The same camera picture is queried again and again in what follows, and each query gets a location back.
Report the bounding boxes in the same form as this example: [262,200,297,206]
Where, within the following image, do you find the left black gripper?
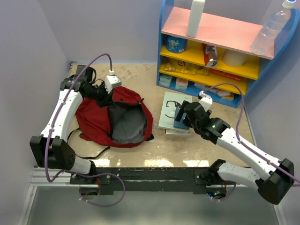
[85,81,115,109]

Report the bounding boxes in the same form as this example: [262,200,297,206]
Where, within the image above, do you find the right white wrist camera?
[198,90,213,112]

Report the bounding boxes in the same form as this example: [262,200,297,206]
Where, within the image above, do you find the red flat box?
[210,68,243,81]

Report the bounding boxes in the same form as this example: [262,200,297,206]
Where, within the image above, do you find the red backpack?
[75,86,154,149]

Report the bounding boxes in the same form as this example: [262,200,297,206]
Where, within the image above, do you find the blue wooden shelf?
[157,0,300,108]

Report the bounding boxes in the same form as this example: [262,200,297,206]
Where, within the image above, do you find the white bottle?
[186,0,206,38]

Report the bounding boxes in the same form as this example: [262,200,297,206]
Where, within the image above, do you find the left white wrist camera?
[104,75,122,94]

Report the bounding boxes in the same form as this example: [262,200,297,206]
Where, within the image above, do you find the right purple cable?
[201,82,300,202]

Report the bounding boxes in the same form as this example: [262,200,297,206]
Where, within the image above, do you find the white paper roll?
[222,49,248,67]

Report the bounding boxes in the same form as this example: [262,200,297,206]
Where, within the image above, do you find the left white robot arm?
[30,65,121,184]

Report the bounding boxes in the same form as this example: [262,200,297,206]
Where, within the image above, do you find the clear plastic water bottle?
[250,0,296,55]

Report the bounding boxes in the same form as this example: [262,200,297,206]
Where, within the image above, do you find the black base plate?
[69,166,236,195]

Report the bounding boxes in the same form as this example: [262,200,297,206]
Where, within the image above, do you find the white wrapped packs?
[194,82,234,101]

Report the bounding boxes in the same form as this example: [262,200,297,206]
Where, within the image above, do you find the teal tissue pack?
[159,74,173,87]

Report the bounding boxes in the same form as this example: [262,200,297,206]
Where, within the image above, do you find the blue round tin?
[166,35,188,53]

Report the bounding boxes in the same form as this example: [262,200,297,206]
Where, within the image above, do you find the white booklet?
[158,91,192,133]

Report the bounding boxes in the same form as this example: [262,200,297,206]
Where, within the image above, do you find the blue wallet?
[173,113,189,130]

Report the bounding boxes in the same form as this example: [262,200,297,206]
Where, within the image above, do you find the aluminium rail frame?
[17,61,288,225]

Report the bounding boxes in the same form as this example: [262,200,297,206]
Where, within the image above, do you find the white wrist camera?
[198,90,213,112]
[104,75,122,94]

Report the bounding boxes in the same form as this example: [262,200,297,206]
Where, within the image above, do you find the yellow snack bag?
[164,58,210,75]

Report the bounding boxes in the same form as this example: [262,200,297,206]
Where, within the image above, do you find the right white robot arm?
[175,99,295,205]

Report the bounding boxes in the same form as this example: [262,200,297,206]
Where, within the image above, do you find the purple cable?
[44,53,127,207]
[201,82,300,202]

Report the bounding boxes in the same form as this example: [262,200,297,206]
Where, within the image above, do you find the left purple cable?
[44,53,127,207]

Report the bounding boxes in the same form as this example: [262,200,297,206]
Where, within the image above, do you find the red snack box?
[202,44,218,68]

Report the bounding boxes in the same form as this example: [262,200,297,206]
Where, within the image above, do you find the pink tissue pack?
[175,77,188,90]

